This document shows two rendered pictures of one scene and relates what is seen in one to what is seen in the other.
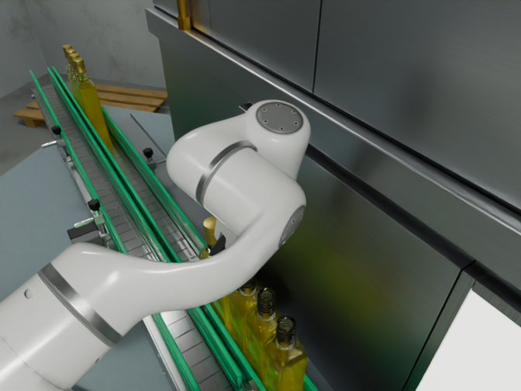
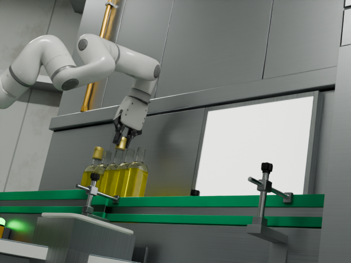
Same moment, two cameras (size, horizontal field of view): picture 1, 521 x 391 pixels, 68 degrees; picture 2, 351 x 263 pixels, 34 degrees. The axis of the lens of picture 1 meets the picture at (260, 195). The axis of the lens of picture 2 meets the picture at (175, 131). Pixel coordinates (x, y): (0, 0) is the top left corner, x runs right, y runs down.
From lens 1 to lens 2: 1.83 m
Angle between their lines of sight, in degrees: 58
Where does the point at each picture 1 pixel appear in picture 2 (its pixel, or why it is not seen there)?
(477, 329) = (212, 123)
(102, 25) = not seen: outside the picture
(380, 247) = (180, 125)
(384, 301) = (182, 147)
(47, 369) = (110, 45)
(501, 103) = (209, 68)
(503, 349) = (219, 122)
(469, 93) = (202, 70)
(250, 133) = not seen: hidden behind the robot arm
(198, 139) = not seen: hidden behind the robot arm
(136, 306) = (124, 54)
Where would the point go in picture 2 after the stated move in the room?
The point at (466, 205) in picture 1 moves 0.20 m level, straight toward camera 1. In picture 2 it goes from (203, 90) to (185, 64)
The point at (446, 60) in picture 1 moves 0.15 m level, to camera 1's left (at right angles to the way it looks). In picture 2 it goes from (196, 66) to (156, 56)
